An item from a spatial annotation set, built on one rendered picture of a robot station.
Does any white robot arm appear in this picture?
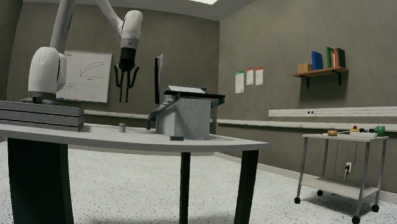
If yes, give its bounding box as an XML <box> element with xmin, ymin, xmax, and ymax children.
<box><xmin>20</xmin><ymin>0</ymin><xmax>143</xmax><ymax>106</ymax></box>

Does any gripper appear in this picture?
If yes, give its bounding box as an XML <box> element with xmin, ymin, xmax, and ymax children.
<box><xmin>114</xmin><ymin>48</ymin><xmax>139</xmax><ymax>103</ymax></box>

